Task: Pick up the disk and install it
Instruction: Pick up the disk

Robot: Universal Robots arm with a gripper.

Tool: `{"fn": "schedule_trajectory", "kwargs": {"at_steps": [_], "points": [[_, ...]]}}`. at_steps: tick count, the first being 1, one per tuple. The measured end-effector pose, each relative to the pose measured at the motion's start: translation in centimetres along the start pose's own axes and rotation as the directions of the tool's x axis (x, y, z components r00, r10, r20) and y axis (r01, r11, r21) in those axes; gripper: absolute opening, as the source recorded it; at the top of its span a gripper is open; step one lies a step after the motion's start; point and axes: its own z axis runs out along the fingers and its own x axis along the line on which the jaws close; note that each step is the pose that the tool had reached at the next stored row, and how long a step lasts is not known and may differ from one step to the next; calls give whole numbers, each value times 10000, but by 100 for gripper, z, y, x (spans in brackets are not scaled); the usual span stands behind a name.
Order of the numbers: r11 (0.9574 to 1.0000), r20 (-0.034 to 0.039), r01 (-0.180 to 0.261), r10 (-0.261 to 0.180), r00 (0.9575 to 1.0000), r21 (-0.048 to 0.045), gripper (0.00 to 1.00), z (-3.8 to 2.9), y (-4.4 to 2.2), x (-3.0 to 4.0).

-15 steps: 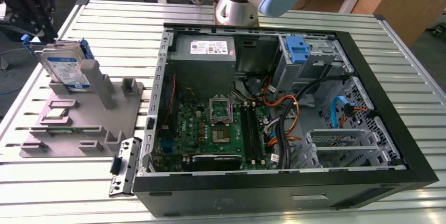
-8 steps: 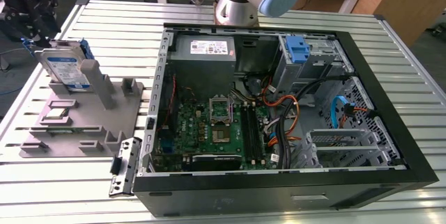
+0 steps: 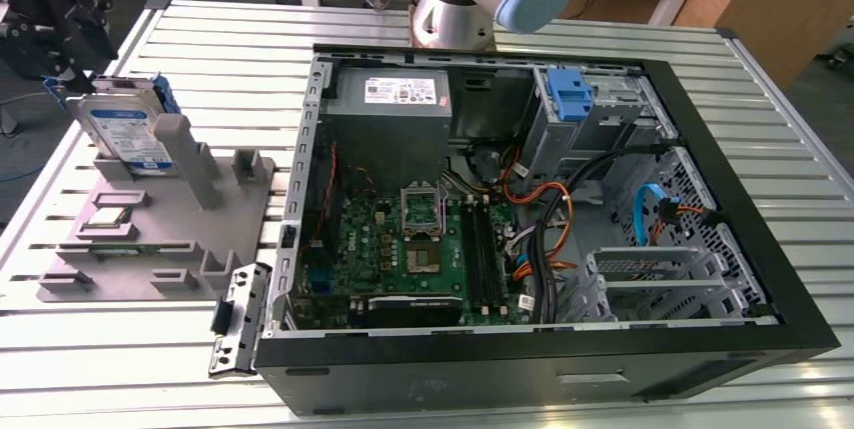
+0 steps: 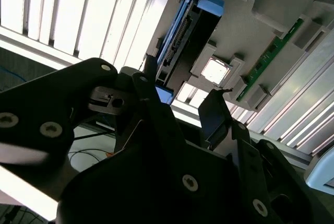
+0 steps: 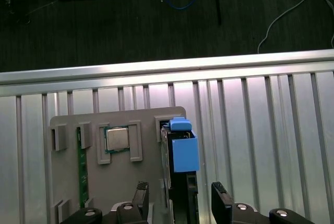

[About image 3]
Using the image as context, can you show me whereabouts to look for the hard disk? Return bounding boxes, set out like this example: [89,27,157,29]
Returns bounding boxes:
[41,73,177,176]

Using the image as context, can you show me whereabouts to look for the metal disk bay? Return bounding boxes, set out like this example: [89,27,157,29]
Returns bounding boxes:
[584,246,769,323]

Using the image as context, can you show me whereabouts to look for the silver CPU chip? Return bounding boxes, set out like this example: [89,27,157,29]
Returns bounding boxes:
[86,204,135,228]

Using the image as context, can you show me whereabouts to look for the grey parts rack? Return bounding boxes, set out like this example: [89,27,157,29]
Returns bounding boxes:
[37,111,281,303]

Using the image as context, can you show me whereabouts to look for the green RAM stick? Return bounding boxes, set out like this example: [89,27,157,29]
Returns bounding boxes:
[90,242,166,256]

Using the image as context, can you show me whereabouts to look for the grey power supply unit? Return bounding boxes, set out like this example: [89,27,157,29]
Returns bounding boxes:
[318,66,456,198]

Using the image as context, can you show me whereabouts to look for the blue expansion slot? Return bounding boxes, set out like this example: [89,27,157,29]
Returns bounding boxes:
[307,268,335,296]

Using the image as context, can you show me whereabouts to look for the green motherboard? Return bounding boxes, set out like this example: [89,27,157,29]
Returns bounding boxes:
[293,193,536,330]

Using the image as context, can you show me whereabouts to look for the CPU socket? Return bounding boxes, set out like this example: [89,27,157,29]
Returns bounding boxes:
[405,241,448,275]

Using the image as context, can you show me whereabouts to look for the blue plastic drive latch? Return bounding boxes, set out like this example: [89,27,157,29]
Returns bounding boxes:
[544,68,596,123]

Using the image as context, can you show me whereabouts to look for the black RAM slot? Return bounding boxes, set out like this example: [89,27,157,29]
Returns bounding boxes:
[478,193,513,316]
[462,193,490,316]

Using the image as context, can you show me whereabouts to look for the black graphics card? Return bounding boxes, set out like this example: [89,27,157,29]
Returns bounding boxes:
[346,293,466,330]

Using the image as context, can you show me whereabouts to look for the metal drive cage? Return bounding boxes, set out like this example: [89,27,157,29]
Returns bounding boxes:
[520,66,677,190]

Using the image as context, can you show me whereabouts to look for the black open PC case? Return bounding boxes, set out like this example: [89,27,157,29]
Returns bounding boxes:
[253,41,844,418]

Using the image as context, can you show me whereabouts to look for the red twisted fan wire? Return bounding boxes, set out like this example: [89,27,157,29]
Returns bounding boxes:
[299,142,341,253]

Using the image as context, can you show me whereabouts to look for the metal socket cover frame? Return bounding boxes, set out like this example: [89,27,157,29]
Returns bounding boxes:
[398,183,448,243]

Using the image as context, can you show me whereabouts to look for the grey card retention bracket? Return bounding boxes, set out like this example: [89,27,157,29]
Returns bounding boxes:
[207,261,274,380]

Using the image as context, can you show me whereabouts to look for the multicolour power wire bundle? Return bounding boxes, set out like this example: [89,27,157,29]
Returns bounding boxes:
[440,141,580,283]

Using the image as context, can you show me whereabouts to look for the thick black internal cable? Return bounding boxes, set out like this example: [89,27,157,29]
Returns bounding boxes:
[530,145,669,324]

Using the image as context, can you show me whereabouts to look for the orange black disk power wire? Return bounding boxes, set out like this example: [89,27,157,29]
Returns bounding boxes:
[648,196,726,250]

